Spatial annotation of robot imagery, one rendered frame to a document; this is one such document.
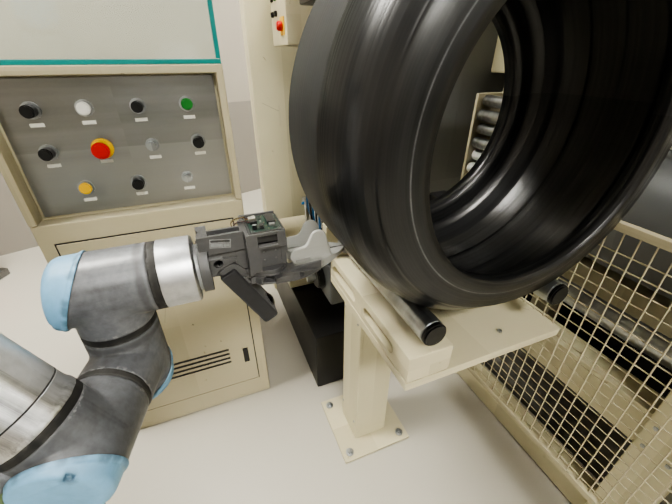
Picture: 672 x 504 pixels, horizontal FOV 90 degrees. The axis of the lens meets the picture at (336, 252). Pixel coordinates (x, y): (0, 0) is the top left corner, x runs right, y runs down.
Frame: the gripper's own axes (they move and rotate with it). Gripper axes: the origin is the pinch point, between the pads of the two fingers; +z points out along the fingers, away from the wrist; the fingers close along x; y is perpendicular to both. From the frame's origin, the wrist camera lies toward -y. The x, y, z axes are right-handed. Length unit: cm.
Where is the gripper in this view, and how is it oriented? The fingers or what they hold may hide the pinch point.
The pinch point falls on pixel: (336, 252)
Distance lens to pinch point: 53.7
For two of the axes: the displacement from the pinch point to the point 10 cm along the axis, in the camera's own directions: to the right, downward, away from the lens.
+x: -3.7, -4.7, 8.0
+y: 0.0, -8.6, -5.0
